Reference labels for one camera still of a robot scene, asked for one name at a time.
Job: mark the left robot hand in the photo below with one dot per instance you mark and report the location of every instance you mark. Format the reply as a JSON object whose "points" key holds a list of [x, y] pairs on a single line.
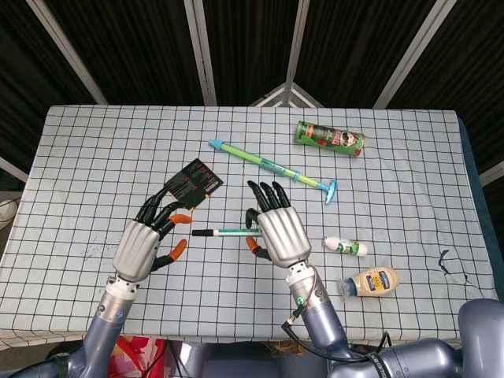
{"points": [[136, 252]]}

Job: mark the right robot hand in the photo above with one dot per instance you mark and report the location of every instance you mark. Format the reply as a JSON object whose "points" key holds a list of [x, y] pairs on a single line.
{"points": [[283, 236]]}

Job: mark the white green marker body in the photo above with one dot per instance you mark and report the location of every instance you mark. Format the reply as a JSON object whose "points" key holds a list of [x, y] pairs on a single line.
{"points": [[236, 233]]}

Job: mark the black marker cap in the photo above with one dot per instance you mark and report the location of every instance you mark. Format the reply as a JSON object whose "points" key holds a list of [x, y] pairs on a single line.
{"points": [[202, 233]]}

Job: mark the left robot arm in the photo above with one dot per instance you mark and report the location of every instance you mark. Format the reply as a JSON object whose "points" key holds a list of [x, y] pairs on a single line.
{"points": [[102, 330]]}

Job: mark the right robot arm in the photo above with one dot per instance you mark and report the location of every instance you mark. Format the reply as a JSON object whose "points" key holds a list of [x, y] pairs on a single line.
{"points": [[327, 323]]}

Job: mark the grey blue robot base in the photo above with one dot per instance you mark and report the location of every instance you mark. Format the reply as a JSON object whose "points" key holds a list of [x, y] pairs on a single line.
{"points": [[236, 362]]}

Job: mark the white yogurt bottle green label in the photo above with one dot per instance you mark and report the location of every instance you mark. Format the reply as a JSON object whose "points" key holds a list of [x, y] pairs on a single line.
{"points": [[346, 246]]}

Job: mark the green blue water squirter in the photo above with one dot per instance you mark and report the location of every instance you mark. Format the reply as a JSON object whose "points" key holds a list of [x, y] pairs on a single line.
{"points": [[271, 166]]}

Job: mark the black printed card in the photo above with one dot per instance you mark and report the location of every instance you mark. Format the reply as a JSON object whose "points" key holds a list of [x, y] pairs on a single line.
{"points": [[197, 181]]}

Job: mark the mayonnaise squeeze bottle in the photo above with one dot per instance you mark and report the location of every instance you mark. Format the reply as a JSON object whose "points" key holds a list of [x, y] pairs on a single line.
{"points": [[374, 281]]}

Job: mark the red patterned bag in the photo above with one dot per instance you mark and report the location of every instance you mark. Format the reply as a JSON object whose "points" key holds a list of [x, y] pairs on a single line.
{"points": [[138, 354]]}

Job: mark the green chips can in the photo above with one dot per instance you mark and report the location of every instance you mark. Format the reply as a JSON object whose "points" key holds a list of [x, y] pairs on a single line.
{"points": [[330, 138]]}

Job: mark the blue checked tablecloth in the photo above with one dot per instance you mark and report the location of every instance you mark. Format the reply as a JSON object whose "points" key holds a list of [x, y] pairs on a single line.
{"points": [[393, 197]]}

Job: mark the blue table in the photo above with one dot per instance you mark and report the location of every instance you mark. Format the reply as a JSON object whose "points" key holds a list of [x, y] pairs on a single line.
{"points": [[478, 204]]}

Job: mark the white triangular frame foot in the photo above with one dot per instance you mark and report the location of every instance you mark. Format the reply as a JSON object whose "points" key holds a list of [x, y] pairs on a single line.
{"points": [[275, 96]]}

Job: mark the white screen frame post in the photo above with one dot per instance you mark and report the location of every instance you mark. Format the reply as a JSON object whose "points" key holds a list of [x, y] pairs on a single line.
{"points": [[295, 51], [417, 51], [201, 51], [13, 170], [492, 175], [67, 51]]}

